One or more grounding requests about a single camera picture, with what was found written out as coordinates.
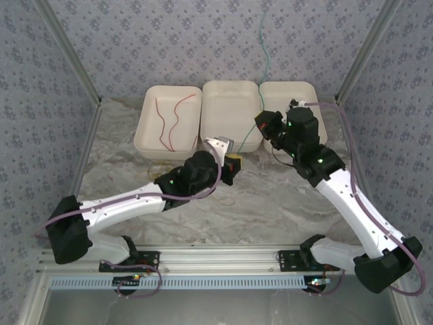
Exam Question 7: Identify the grey slotted cable duct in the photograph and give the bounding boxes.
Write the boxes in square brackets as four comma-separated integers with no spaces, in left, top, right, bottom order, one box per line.
[50,274,314,290]

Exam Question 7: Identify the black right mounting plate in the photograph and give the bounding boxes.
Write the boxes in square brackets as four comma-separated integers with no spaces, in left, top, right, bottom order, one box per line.
[277,249,341,272]

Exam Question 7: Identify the left controller board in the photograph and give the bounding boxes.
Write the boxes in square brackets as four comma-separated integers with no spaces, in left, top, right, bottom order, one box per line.
[113,276,141,288]

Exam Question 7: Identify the white plastic tray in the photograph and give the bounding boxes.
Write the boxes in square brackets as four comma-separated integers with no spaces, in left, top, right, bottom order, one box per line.
[199,79,264,153]
[258,80,328,155]
[133,84,203,162]

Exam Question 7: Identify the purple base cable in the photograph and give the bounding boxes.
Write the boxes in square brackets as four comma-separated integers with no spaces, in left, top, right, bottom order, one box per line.
[307,269,346,297]
[100,259,164,301]

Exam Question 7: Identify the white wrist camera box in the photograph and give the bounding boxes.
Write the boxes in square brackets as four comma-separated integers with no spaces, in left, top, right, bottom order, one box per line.
[204,134,235,167]
[286,97,311,111]

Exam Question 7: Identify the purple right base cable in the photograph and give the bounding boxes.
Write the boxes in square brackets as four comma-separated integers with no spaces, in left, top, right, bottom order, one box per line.
[307,269,346,297]

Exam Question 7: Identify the steel bottom panel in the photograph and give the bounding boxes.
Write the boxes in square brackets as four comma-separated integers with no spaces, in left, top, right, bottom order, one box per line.
[43,289,396,325]

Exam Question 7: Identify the thin black right gripper cable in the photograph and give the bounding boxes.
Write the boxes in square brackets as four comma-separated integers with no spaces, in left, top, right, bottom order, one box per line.
[271,150,300,167]

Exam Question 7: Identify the black mounting plate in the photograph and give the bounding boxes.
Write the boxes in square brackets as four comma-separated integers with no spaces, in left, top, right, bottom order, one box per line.
[277,249,341,272]
[98,250,160,274]

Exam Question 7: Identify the red cable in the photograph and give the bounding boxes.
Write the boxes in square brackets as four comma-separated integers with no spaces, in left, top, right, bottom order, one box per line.
[154,97,173,152]
[168,93,198,152]

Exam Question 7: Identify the aluminium frame post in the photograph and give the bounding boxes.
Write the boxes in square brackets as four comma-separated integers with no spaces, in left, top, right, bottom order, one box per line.
[33,0,103,108]
[334,0,403,102]

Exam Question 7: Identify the aluminium side rail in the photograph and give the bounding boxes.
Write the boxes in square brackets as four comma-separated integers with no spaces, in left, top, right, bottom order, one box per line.
[334,97,383,234]
[69,101,103,200]

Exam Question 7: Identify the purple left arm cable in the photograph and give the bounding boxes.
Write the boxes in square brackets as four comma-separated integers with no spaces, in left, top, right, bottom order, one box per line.
[35,154,224,240]

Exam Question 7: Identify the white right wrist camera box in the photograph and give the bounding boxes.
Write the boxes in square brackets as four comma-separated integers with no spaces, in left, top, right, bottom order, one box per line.
[286,97,311,111]

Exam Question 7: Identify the green cable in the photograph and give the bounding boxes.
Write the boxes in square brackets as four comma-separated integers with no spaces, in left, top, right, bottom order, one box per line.
[235,5,271,154]

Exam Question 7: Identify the controller board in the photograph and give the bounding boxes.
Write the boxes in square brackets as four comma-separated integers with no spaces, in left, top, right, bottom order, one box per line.
[113,276,141,288]
[306,277,331,292]

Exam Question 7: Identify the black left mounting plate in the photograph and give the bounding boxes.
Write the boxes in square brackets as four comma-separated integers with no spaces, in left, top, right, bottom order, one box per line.
[98,250,160,274]

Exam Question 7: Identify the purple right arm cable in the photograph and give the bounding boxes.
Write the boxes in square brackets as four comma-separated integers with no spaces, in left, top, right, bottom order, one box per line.
[304,101,426,298]

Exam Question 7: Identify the right controller board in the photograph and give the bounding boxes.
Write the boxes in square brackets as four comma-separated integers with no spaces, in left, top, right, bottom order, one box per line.
[306,277,331,292]

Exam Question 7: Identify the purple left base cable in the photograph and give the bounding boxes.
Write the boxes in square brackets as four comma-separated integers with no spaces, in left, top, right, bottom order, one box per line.
[100,259,164,301]

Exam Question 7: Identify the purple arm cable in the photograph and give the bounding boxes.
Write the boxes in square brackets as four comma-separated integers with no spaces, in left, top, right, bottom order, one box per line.
[35,154,224,240]
[304,101,426,298]

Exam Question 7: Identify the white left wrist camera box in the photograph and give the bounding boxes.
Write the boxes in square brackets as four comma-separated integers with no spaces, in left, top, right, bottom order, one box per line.
[204,134,235,167]

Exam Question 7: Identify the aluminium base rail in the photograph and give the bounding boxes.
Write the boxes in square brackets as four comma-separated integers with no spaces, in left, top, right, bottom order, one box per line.
[37,245,342,274]

